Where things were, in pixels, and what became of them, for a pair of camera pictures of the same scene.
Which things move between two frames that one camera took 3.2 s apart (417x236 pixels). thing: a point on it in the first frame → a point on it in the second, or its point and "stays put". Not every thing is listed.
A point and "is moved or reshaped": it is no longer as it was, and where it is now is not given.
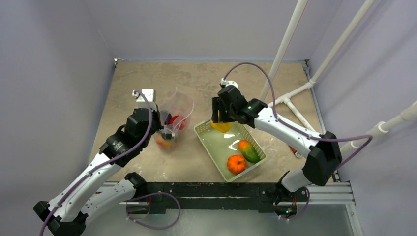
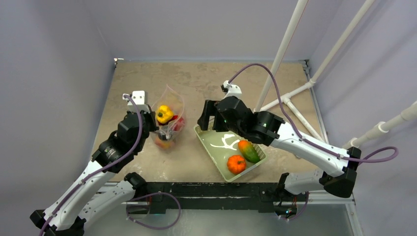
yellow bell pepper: (222, 127) is moved or reshaped
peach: (165, 144) stays put
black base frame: (261, 196) stays put
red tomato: (173, 118) → (178, 124)
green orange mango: (249, 152) stays put
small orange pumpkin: (236, 164) stays put
